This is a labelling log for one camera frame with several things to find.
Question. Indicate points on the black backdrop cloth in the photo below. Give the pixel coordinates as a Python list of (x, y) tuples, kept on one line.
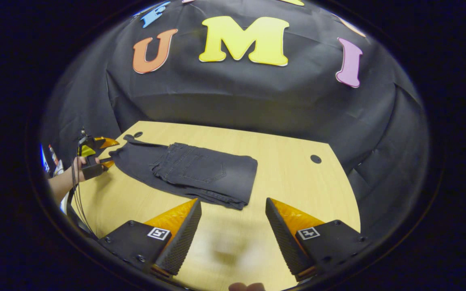
[(257, 97)]

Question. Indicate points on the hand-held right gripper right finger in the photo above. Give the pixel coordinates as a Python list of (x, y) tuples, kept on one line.
[(283, 238)]

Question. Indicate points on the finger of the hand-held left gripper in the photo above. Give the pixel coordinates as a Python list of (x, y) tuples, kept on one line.
[(108, 142), (107, 163)]

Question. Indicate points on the white bottle with red cap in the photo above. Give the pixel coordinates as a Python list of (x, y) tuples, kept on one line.
[(54, 154)]

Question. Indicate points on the black jeans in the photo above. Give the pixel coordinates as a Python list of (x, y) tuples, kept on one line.
[(208, 169)]

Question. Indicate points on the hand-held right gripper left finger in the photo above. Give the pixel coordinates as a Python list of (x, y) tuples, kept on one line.
[(182, 238)]

